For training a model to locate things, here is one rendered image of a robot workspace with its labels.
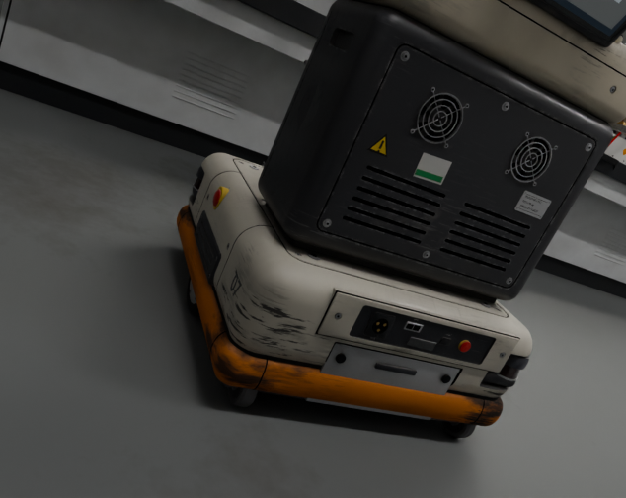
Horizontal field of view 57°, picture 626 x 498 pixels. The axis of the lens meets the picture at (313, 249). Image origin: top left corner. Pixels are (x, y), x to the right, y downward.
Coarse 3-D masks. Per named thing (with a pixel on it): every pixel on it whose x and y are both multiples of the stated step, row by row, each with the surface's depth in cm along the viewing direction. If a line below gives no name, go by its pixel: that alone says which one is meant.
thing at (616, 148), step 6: (618, 138) 276; (612, 144) 276; (618, 144) 277; (624, 144) 278; (606, 150) 277; (612, 150) 278; (618, 150) 279; (618, 156) 280; (624, 156) 282; (624, 162) 283
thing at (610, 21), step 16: (528, 0) 89; (544, 0) 89; (560, 0) 89; (576, 0) 89; (592, 0) 90; (608, 0) 90; (624, 0) 90; (560, 16) 91; (576, 16) 92; (592, 16) 92; (608, 16) 92; (624, 16) 92; (592, 32) 94; (608, 32) 94
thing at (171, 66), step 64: (64, 0) 202; (128, 0) 208; (320, 0) 228; (0, 64) 207; (64, 64) 211; (128, 64) 217; (192, 64) 224; (256, 64) 232; (128, 128) 230; (192, 128) 235; (256, 128) 243; (576, 256) 334
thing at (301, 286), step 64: (256, 192) 121; (192, 256) 125; (256, 256) 95; (320, 256) 101; (256, 320) 92; (320, 320) 94; (512, 320) 115; (256, 384) 96; (320, 384) 100; (384, 384) 106; (448, 384) 111; (512, 384) 117
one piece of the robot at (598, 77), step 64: (384, 0) 87; (448, 0) 86; (512, 0) 89; (320, 64) 100; (384, 64) 87; (448, 64) 90; (512, 64) 94; (576, 64) 97; (320, 128) 93; (384, 128) 92; (448, 128) 97; (512, 128) 99; (576, 128) 103; (320, 192) 93; (384, 192) 97; (448, 192) 101; (512, 192) 105; (576, 192) 110; (384, 256) 103; (448, 256) 107; (512, 256) 112
